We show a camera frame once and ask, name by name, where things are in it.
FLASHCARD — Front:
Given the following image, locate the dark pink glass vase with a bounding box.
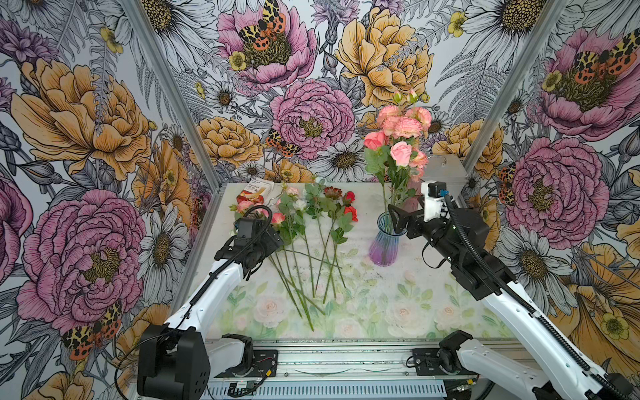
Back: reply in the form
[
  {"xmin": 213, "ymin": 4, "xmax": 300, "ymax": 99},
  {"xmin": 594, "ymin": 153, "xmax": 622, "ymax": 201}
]
[{"xmin": 403, "ymin": 193, "xmax": 422, "ymax": 213}]

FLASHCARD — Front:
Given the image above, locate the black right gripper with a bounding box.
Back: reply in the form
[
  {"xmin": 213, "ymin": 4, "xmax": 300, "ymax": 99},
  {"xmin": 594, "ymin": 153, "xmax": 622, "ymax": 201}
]
[{"xmin": 387, "ymin": 197, "xmax": 466, "ymax": 265}]

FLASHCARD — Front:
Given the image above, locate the black corrugated right cable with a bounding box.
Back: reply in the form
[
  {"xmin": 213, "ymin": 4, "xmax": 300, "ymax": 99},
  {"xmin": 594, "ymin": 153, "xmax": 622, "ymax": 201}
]
[{"xmin": 442, "ymin": 192, "xmax": 631, "ymax": 400}]

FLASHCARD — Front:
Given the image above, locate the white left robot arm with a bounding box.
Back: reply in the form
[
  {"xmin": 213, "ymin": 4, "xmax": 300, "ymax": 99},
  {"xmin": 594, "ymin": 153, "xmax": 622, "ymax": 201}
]
[{"xmin": 137, "ymin": 213, "xmax": 283, "ymax": 399}]

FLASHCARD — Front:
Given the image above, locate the silver first aid case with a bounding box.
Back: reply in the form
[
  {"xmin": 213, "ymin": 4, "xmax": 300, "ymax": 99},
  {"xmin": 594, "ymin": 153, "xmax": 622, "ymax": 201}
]
[{"xmin": 422, "ymin": 154, "xmax": 468, "ymax": 198}]

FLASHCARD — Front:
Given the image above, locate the black corrugated left cable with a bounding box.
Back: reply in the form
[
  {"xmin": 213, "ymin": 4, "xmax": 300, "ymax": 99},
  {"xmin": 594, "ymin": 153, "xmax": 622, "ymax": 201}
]
[{"xmin": 113, "ymin": 204, "xmax": 273, "ymax": 400}]

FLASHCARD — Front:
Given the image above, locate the red white small box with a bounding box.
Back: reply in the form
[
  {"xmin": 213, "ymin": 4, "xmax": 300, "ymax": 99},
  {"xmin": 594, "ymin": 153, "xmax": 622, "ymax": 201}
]
[{"xmin": 236, "ymin": 178, "xmax": 275, "ymax": 204}]

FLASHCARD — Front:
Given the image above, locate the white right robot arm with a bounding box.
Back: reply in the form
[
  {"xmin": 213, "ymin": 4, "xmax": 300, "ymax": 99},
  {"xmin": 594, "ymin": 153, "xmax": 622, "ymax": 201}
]
[{"xmin": 388, "ymin": 203, "xmax": 633, "ymax": 399}]

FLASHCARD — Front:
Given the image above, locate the pink rose stem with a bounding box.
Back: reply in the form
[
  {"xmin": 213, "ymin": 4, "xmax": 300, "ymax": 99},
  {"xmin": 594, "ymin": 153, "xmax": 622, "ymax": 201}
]
[
  {"xmin": 269, "ymin": 200, "xmax": 324, "ymax": 331},
  {"xmin": 388, "ymin": 141, "xmax": 413, "ymax": 207}
]

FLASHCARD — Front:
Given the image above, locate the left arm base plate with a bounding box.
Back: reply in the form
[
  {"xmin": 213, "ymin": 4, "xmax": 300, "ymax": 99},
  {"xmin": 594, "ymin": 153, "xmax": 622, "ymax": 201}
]
[{"xmin": 212, "ymin": 333, "xmax": 279, "ymax": 378}]

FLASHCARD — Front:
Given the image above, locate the black corrugated cable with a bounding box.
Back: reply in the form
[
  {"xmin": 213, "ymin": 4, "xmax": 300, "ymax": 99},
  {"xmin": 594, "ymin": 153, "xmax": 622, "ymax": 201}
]
[
  {"xmin": 442, "ymin": 192, "xmax": 631, "ymax": 400},
  {"xmin": 113, "ymin": 204, "xmax": 273, "ymax": 400}
]

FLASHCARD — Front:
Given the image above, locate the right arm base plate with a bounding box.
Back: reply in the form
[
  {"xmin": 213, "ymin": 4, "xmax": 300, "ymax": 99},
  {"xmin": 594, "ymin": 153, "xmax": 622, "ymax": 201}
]
[{"xmin": 406, "ymin": 330, "xmax": 476, "ymax": 377}]

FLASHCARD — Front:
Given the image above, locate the pink purple glass vase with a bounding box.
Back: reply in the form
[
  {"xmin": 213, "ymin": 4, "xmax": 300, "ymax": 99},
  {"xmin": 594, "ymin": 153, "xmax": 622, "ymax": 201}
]
[{"xmin": 368, "ymin": 213, "xmax": 403, "ymax": 267}]

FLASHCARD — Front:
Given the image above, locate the aluminium rail frame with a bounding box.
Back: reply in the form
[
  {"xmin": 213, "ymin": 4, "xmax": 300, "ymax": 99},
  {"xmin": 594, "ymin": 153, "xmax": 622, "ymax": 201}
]
[{"xmin": 124, "ymin": 339, "xmax": 571, "ymax": 400}]

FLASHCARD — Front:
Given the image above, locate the white pink flower stem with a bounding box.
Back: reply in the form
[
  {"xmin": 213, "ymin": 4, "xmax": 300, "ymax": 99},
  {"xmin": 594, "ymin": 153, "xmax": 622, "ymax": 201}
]
[{"xmin": 277, "ymin": 183, "xmax": 313, "ymax": 303}]

